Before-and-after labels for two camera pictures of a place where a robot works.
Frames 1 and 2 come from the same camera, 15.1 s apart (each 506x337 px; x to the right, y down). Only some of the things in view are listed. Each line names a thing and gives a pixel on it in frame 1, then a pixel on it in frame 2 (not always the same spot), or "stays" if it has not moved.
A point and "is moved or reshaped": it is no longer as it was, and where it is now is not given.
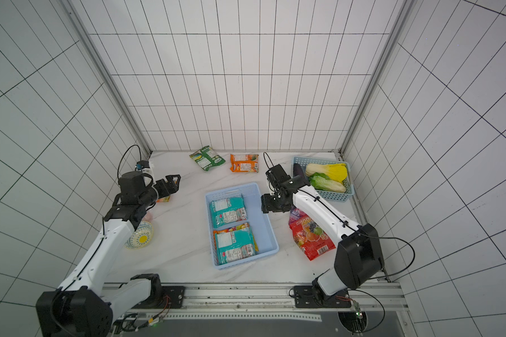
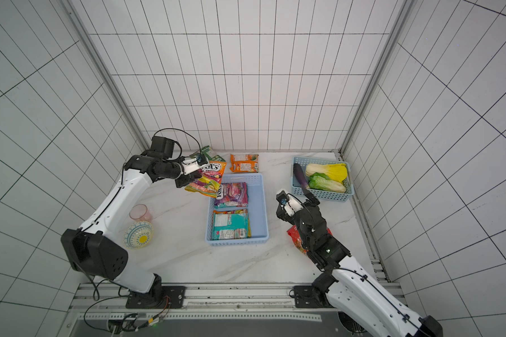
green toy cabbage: [321, 181] stays
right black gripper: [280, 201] → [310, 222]
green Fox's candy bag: [206, 158] stays
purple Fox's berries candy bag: [295, 215] is moved or reshaped
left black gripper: [173, 187] → [186, 179]
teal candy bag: [234, 245] → [230, 223]
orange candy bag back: [244, 163] stays
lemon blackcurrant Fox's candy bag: [164, 199] → [211, 175]
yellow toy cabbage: [336, 172] stays
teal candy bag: [227, 210] is moved or reshaped
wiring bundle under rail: [126, 323] stays
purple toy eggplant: [298, 170] stays
